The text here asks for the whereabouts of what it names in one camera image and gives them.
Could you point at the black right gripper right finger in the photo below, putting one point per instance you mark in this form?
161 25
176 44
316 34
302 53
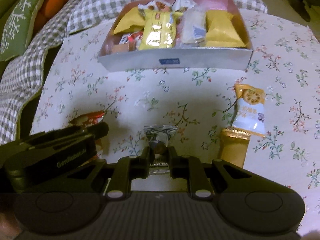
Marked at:
191 169

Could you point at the translucent white snack packet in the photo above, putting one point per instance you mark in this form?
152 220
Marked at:
193 30

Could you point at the gold foil snack packet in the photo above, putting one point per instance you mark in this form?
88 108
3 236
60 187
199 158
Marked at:
233 146

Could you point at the yellow printed snack packet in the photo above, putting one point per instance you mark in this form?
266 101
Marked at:
160 29

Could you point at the white brown snack packet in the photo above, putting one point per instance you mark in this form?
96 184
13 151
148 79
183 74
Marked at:
183 5

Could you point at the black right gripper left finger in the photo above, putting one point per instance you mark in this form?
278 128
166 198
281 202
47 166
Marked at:
126 170

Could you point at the silver snack packet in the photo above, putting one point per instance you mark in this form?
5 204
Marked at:
159 137

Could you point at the small orange plush cushion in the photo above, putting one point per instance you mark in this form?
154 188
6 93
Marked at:
47 11

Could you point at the floral white tablecloth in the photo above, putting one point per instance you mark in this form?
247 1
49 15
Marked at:
200 102

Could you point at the gold snack packet in box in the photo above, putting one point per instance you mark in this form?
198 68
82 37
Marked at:
221 31

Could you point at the red white candy packet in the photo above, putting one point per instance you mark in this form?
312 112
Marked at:
133 39

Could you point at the white orange cracker packet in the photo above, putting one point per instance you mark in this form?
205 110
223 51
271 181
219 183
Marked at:
250 111

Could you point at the green snowflake pillow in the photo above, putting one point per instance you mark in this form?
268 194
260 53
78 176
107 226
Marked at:
18 29

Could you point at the red snack packet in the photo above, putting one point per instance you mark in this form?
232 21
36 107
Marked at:
90 119

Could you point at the pink silver cardboard box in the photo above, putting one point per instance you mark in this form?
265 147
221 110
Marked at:
177 34

